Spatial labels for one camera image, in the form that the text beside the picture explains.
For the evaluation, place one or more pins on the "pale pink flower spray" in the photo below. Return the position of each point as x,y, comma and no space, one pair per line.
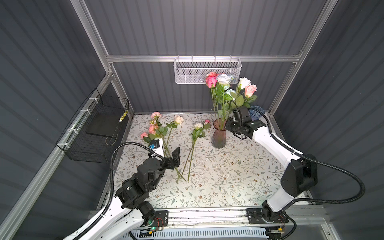
157,130

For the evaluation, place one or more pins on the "white pink bud spray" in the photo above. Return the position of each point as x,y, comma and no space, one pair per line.
197,132

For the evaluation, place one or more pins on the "white rose stem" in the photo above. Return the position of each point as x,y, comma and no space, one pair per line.
243,82

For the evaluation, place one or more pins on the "yellow green marker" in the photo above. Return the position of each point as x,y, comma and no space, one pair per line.
123,116

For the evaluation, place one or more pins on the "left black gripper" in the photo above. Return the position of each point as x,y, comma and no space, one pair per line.
169,164

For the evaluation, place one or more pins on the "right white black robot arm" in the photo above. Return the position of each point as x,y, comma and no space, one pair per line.
299,175

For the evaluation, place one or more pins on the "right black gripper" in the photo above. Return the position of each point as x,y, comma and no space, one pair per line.
229,121

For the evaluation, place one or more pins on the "floral patterned table mat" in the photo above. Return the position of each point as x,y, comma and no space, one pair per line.
242,174

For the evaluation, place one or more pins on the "blue purple glass vase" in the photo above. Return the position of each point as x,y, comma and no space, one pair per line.
256,112

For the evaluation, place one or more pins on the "white wire mesh basket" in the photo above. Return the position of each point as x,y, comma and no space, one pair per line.
190,71

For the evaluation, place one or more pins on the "light pink rose stem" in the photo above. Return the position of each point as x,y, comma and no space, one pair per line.
246,96

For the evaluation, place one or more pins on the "red pink glass vase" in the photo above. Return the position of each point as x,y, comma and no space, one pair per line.
219,138

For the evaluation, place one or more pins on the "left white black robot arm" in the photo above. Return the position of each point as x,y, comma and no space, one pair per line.
127,208

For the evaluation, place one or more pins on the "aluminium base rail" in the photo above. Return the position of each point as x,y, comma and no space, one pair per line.
238,216

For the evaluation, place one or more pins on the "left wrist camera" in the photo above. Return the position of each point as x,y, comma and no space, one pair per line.
157,146

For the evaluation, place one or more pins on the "black wire basket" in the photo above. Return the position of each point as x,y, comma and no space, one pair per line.
96,131

